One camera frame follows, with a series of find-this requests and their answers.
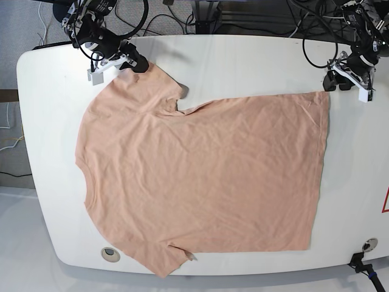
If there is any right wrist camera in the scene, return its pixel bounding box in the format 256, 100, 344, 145
87, 69, 104, 86

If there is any black clamp mount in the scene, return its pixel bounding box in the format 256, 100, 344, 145
348, 252, 385, 292

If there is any peach T-shirt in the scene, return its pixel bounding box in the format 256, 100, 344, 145
75, 64, 329, 277

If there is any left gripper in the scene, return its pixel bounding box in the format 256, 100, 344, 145
323, 51, 375, 91

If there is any left table cable grommet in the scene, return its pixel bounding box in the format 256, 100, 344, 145
101, 247, 120, 263

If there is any table cable grommet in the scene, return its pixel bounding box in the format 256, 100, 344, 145
101, 247, 120, 263
362, 238, 378, 252

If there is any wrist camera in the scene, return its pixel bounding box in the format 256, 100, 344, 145
358, 88, 374, 103
87, 69, 104, 86

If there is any right table cable grommet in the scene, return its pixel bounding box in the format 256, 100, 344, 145
362, 238, 378, 252

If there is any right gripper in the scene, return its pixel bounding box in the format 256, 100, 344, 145
88, 40, 149, 73

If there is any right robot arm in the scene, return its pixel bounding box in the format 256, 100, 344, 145
61, 1, 149, 77

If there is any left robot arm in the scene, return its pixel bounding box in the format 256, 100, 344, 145
323, 1, 388, 94

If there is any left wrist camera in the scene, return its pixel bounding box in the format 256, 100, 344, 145
358, 88, 374, 103

